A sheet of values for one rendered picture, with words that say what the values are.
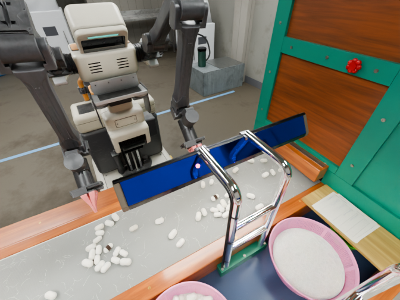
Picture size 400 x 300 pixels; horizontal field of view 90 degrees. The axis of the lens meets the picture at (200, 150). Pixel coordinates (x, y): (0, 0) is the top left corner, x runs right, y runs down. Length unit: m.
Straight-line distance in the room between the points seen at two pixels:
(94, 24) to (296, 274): 1.15
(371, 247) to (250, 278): 0.41
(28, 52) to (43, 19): 4.89
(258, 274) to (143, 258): 0.40
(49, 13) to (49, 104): 4.83
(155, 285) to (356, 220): 0.73
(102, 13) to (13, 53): 0.52
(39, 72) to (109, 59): 0.51
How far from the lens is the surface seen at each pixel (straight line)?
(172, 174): 0.50
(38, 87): 0.65
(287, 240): 0.85
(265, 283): 0.83
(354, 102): 0.87
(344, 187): 0.99
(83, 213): 0.93
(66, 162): 0.77
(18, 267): 0.97
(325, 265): 0.86
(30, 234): 0.99
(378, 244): 0.94
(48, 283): 0.88
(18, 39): 0.60
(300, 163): 0.98
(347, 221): 0.93
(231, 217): 0.49
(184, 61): 0.75
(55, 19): 5.47
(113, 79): 1.10
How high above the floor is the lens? 1.45
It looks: 41 degrees down
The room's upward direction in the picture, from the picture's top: 1 degrees counter-clockwise
